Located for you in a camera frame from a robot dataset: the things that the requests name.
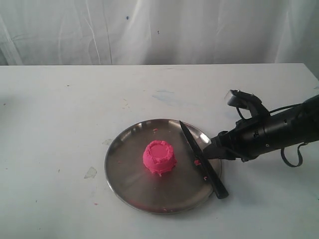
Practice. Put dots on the pink dough lump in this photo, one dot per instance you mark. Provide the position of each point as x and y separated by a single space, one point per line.
159 157

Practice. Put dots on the white backdrop curtain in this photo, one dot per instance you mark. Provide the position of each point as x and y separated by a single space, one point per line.
134 32

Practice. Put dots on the black knife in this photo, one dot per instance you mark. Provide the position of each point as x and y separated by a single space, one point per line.
209 174

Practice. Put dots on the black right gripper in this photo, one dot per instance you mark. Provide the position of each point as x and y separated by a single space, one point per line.
247 141

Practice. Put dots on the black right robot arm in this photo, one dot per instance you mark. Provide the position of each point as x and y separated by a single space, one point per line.
299 124

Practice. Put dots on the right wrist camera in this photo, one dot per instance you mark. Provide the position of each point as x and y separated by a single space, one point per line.
246 101

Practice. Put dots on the round steel plate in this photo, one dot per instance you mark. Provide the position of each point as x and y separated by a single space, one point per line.
179 190

